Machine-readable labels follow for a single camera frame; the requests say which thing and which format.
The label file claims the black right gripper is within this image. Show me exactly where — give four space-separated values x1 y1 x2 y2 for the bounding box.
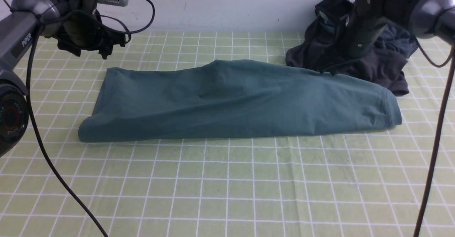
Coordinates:
341 0 416 59

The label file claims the green long-sleeve top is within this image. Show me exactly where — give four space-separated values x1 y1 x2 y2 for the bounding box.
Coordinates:
78 60 402 143

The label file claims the dark grey crumpled garment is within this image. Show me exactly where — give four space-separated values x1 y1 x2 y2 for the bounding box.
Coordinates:
285 19 409 96

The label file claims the dark teal crumpled garment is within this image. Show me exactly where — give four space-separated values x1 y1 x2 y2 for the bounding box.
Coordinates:
317 15 418 59

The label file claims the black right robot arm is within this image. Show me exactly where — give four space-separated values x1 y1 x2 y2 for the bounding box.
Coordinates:
335 0 454 59

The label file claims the green checkered tablecloth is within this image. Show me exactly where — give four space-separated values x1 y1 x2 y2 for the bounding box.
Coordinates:
31 32 450 237

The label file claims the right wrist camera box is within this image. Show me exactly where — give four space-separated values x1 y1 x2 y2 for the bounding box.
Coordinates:
314 0 355 21

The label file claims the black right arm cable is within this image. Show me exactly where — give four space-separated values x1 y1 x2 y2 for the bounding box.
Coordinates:
412 38 455 237

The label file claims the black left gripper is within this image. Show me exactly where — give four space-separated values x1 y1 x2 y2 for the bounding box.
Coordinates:
25 0 132 60

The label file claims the black left camera cable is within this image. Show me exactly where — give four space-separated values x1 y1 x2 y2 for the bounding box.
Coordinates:
25 0 156 237

